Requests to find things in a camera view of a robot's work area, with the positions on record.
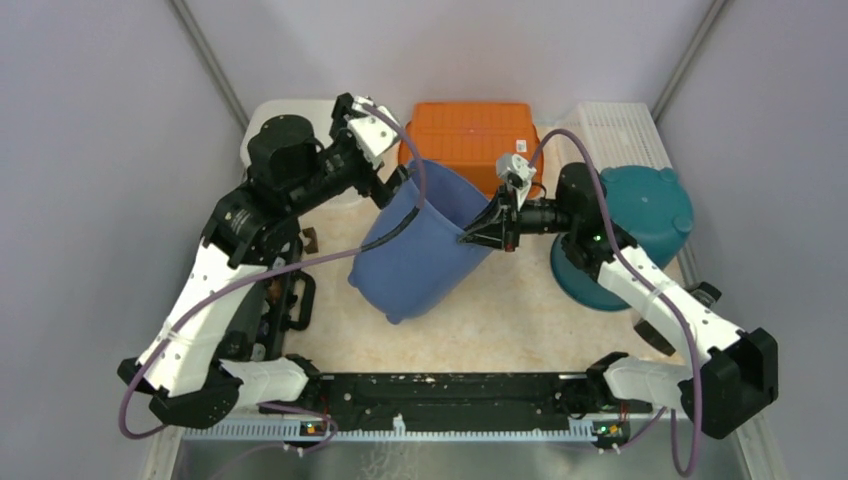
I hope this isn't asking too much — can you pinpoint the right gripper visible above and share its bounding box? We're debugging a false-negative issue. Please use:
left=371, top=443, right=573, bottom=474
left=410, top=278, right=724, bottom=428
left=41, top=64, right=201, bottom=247
left=457, top=182, right=576, bottom=254

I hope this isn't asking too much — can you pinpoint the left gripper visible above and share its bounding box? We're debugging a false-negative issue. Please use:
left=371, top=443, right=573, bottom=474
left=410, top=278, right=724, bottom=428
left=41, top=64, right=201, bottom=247
left=288, top=93, right=416, bottom=216

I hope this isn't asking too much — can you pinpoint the translucent white plastic tub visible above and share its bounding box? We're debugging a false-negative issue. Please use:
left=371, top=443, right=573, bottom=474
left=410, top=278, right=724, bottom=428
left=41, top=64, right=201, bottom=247
left=240, top=100, right=334, bottom=216

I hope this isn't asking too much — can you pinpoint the blue bucket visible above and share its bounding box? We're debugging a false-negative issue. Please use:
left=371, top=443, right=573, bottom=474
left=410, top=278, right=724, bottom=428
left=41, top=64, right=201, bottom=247
left=348, top=160, right=492, bottom=324

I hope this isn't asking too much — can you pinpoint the orange plastic tub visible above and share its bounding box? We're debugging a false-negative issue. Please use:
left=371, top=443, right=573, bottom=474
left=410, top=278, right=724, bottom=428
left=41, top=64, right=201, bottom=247
left=406, top=102, right=540, bottom=197

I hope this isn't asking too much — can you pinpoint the white perforated basket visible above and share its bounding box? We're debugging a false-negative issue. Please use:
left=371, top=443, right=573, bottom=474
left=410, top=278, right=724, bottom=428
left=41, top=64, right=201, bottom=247
left=555, top=102, right=671, bottom=171

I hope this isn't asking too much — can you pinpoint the teal bucket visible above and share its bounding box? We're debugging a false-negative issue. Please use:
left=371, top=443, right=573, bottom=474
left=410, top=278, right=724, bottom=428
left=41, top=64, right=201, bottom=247
left=550, top=165, right=694, bottom=312

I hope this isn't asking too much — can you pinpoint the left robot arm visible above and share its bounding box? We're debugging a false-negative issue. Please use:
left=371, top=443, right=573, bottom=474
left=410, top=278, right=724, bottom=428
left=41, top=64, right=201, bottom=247
left=118, top=93, right=408, bottom=429

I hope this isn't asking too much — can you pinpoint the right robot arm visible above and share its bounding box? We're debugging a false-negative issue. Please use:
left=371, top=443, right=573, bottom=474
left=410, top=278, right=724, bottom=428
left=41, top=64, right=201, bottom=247
left=459, top=163, right=779, bottom=439

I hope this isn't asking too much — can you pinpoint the black case on left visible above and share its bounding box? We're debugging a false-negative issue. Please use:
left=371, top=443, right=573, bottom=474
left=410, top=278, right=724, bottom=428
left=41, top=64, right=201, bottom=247
left=211, top=228, right=316, bottom=362

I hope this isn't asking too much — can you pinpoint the small black clear box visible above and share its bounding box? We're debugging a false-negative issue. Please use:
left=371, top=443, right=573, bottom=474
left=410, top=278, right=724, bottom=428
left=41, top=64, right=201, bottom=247
left=633, top=281, right=722, bottom=357

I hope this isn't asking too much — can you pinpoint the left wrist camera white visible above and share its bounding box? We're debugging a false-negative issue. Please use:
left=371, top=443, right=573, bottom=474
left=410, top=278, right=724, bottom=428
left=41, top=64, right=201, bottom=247
left=347, top=96, right=398, bottom=171

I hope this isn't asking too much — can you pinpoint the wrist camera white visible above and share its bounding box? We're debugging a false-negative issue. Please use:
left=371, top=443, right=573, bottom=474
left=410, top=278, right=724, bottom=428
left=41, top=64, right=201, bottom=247
left=495, top=153, right=537, bottom=208
left=347, top=96, right=398, bottom=171

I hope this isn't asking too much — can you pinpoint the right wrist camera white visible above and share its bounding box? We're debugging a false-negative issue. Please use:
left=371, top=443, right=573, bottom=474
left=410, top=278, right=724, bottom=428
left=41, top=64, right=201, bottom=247
left=495, top=153, right=537, bottom=208

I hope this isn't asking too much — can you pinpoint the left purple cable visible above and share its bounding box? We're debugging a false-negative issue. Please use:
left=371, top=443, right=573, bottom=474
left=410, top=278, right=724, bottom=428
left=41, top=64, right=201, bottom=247
left=117, top=102, right=429, bottom=441

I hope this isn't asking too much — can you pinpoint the purple cable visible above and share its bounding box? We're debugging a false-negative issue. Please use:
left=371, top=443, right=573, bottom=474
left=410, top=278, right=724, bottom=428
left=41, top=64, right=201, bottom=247
left=117, top=102, right=429, bottom=441
left=526, top=127, right=704, bottom=478

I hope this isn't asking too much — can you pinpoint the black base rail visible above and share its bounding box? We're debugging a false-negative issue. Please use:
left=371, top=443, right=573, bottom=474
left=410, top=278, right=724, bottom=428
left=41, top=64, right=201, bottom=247
left=292, top=372, right=652, bottom=432

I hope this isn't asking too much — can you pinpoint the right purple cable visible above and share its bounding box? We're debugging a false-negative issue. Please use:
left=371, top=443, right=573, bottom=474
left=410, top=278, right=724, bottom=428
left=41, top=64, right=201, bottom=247
left=526, top=127, right=704, bottom=478

